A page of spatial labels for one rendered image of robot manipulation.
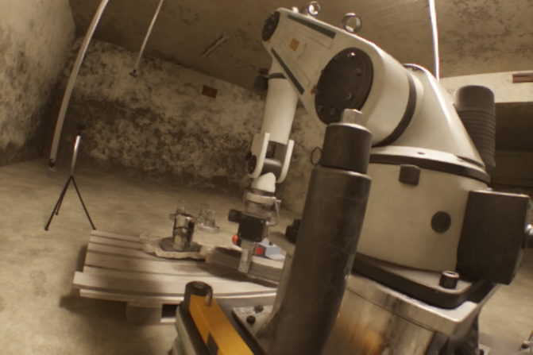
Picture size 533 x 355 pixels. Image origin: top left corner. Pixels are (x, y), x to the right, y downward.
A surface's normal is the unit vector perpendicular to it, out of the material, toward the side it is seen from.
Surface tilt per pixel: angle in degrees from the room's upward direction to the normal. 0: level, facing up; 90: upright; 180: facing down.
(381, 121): 132
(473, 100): 90
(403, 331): 90
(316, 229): 90
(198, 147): 90
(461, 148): 59
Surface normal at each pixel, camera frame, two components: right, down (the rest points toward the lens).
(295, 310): -0.61, -0.18
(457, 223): -0.07, -0.09
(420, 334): -0.85, -0.22
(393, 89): 0.40, 0.12
